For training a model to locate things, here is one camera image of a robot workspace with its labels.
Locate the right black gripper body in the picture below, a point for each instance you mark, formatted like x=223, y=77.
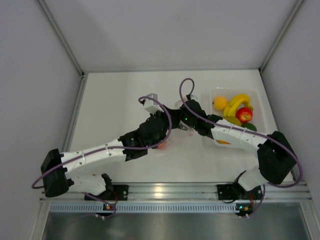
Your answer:
x=190, y=123

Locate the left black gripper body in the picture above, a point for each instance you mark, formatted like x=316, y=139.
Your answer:
x=164, y=116

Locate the orange fake mango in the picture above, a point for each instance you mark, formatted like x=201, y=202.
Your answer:
x=222, y=143

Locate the clear zip top bag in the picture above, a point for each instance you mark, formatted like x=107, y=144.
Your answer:
x=178, y=136

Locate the yellow fake starfruit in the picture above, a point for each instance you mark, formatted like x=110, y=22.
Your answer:
x=233, y=120

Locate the orange yellow fake peach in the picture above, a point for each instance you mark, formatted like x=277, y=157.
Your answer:
x=219, y=103

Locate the yellow fake banana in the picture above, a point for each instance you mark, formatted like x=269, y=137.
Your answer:
x=232, y=107

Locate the red fake tomato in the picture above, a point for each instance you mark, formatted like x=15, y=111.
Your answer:
x=244, y=114

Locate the green fake lime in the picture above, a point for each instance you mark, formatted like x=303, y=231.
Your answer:
x=249, y=126

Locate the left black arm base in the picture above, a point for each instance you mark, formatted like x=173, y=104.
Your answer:
x=115, y=192

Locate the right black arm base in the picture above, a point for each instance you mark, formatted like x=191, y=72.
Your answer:
x=233, y=192

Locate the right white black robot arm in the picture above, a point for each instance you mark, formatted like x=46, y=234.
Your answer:
x=275, y=157

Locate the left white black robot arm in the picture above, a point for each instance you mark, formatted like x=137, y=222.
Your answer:
x=85, y=171

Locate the pink fake peach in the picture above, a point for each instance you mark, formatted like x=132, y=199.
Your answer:
x=162, y=146

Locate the white plastic basket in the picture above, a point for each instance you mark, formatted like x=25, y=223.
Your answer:
x=259, y=117

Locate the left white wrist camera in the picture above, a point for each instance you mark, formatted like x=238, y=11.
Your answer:
x=150, y=106

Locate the aluminium mounting rail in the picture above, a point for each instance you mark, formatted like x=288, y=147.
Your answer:
x=207, y=191

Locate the white slotted cable duct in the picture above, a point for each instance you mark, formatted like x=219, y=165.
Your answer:
x=126, y=207

